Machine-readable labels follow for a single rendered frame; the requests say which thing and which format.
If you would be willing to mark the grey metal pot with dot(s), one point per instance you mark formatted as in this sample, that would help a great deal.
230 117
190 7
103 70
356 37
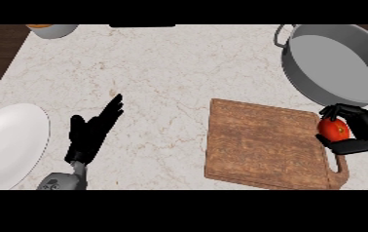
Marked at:
325 63

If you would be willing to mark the brown wooden cutting board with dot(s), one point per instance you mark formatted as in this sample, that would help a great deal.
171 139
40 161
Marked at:
268 145

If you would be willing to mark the white plate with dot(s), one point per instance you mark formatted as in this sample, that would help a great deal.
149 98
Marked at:
21 145

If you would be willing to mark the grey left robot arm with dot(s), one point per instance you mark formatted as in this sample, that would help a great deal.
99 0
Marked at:
65 179

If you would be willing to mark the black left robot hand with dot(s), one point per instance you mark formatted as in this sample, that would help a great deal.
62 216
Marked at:
91 132

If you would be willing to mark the grey bowl with orange content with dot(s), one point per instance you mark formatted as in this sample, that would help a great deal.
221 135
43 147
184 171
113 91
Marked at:
51 30

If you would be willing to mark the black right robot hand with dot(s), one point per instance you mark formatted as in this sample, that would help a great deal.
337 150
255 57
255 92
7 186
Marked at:
353 145

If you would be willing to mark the red tomato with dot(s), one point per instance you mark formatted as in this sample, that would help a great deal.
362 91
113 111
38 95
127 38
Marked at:
333 130

